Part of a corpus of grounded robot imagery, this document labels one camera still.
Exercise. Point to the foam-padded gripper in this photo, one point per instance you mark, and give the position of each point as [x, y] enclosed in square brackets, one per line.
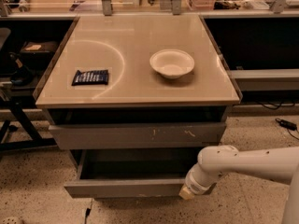
[195, 187]

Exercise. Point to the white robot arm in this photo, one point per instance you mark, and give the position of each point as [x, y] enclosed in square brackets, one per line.
[275, 164]

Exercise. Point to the grey top drawer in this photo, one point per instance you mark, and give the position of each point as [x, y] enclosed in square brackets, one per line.
[137, 135]

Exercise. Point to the grey drawer cabinet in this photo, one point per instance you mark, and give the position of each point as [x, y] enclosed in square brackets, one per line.
[135, 93]

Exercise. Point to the white bowl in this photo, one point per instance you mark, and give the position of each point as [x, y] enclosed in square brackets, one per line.
[172, 63]

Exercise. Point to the dark blue snack packet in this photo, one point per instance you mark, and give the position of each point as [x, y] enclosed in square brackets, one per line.
[93, 77]

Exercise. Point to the black metal stand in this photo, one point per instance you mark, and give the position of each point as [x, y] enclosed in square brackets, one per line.
[36, 140]

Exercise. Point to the white perforated floor object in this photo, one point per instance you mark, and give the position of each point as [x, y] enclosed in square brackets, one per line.
[11, 220]

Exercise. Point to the dark box with label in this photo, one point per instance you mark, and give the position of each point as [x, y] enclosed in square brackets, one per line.
[42, 51]

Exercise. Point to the black power adapter with cable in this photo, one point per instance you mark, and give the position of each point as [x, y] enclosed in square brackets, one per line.
[289, 126]

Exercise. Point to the grey shelf rail right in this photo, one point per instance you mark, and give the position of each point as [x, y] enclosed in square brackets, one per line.
[267, 79]

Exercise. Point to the grey metal post left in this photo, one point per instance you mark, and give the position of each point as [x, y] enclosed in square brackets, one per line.
[106, 0]

